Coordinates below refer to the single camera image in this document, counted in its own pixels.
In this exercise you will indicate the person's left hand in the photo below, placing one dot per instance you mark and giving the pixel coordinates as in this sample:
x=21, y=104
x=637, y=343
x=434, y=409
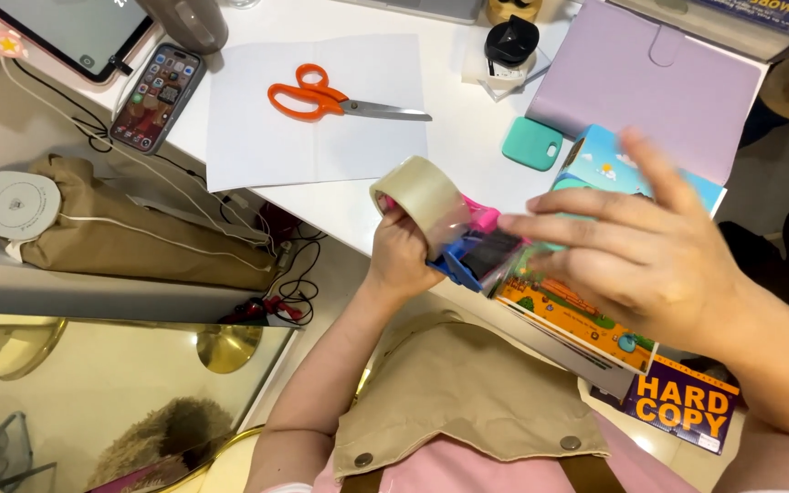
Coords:
x=398, y=257

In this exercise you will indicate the person's right hand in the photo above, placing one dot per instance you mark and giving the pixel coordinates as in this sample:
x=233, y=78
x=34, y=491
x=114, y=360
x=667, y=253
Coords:
x=661, y=267

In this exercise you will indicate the person's left fingers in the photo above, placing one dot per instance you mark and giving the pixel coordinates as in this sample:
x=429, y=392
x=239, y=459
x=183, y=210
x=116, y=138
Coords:
x=398, y=220

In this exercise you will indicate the pink and blue tape dispenser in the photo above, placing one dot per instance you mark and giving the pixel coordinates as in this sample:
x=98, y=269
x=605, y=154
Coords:
x=473, y=246

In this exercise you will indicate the clear packing tape roll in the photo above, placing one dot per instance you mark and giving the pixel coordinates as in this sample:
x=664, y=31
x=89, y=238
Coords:
x=422, y=198

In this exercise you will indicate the white paper sheet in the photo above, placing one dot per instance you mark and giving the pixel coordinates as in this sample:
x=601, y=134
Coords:
x=278, y=150

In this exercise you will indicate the teal rounded plastic card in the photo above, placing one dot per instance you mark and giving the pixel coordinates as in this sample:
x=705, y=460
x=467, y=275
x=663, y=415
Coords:
x=530, y=144

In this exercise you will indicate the tan apron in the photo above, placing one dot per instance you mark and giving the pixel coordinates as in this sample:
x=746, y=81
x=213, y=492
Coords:
x=463, y=390

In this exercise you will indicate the colourful pixel art game box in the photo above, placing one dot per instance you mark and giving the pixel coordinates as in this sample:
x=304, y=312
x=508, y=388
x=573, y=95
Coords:
x=572, y=315

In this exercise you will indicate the silver laptop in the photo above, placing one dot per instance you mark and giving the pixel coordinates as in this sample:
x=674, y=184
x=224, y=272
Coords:
x=415, y=7

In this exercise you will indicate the wooden figure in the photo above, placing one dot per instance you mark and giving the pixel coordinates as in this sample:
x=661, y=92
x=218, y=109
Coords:
x=512, y=9

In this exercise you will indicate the tan fabric bag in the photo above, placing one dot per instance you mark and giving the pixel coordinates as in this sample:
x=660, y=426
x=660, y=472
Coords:
x=141, y=243

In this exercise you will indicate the pink shirt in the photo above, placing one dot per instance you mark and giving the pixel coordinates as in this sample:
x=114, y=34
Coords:
x=477, y=472

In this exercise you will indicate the smartphone in dark case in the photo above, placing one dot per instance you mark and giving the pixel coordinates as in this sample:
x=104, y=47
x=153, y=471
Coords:
x=157, y=98

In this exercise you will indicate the lilac snap closure binder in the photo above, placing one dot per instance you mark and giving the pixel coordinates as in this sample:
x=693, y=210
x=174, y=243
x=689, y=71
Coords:
x=641, y=89

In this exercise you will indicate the grey mug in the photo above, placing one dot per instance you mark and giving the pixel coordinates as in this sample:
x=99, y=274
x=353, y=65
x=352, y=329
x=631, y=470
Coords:
x=185, y=24

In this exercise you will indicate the purple box with orange print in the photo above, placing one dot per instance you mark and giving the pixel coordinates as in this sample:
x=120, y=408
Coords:
x=682, y=407

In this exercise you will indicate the gold framed mirror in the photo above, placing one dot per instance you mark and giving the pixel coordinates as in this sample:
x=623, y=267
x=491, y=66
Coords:
x=107, y=404

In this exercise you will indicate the pink star charm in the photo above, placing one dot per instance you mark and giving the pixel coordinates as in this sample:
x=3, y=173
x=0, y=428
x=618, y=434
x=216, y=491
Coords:
x=5, y=43

